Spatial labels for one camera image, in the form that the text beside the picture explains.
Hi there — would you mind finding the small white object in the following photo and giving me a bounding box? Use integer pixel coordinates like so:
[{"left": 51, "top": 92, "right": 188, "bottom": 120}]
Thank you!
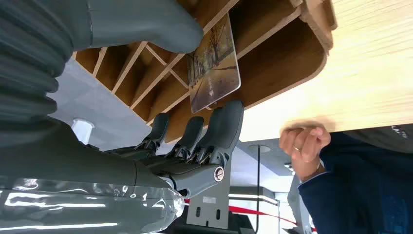
[{"left": 71, "top": 117, "right": 95, "bottom": 145}]

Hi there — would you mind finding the grey metal stand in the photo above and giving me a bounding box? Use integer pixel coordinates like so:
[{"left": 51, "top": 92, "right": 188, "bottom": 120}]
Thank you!
[{"left": 287, "top": 175, "right": 312, "bottom": 234}]

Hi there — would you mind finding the card with tree picture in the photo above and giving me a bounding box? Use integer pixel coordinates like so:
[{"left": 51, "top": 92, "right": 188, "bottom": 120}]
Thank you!
[{"left": 187, "top": 13, "right": 242, "bottom": 114}]

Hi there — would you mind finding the black pole stand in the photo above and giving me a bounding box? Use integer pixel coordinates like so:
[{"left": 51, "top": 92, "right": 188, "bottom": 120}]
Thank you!
[{"left": 248, "top": 144, "right": 272, "bottom": 234}]

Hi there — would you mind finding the ribbed grey right arm sleeve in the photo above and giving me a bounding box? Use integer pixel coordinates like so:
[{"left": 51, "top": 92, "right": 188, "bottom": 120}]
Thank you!
[{"left": 0, "top": 0, "right": 75, "bottom": 146}]

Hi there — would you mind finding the grey metal bracket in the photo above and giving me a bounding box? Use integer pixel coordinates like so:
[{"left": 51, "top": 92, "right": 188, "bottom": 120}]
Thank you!
[{"left": 186, "top": 161, "right": 232, "bottom": 230}]

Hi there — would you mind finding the person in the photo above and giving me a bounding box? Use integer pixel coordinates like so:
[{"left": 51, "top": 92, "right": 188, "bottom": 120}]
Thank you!
[{"left": 279, "top": 124, "right": 413, "bottom": 234}]

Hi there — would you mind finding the wooden slotted card rack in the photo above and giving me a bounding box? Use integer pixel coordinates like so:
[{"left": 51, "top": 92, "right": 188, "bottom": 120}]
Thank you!
[{"left": 72, "top": 0, "right": 338, "bottom": 145}]

